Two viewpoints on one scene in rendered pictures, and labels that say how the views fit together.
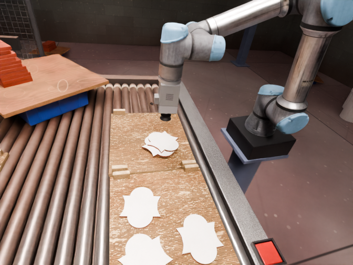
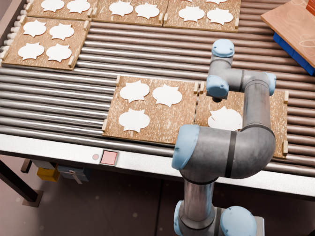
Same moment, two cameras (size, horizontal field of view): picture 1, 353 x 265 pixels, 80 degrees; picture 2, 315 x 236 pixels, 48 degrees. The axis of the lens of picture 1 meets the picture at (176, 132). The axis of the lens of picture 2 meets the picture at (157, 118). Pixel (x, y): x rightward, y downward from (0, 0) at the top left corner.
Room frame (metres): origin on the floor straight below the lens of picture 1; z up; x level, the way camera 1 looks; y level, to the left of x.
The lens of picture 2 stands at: (0.92, -0.75, 2.33)
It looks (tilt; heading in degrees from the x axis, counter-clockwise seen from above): 58 degrees down; 126
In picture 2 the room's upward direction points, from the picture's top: 8 degrees counter-clockwise
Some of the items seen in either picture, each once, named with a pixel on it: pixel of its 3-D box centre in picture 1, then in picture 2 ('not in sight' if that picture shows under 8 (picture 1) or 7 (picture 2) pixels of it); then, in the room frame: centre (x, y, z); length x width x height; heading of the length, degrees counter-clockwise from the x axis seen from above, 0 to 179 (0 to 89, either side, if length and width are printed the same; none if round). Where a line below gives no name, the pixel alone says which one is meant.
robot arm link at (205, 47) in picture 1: (203, 46); (223, 79); (0.70, -0.04, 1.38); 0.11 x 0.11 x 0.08; 16
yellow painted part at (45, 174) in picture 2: not in sight; (44, 165); (-0.04, -0.45, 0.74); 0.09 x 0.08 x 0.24; 18
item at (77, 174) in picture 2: not in sight; (76, 167); (0.13, -0.39, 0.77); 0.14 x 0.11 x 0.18; 18
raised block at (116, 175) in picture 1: (121, 174); (196, 87); (0.50, 0.17, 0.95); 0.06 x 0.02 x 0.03; 109
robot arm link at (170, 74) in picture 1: (170, 70); not in sight; (0.66, 0.05, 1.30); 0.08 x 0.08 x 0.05
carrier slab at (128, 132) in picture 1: (149, 138); (240, 118); (0.76, 0.12, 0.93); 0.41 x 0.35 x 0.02; 17
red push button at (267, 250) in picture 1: (267, 253); (108, 158); (0.31, -0.33, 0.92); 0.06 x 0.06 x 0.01; 18
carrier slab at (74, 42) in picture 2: not in sight; (46, 40); (-0.39, 0.11, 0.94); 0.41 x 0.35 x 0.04; 18
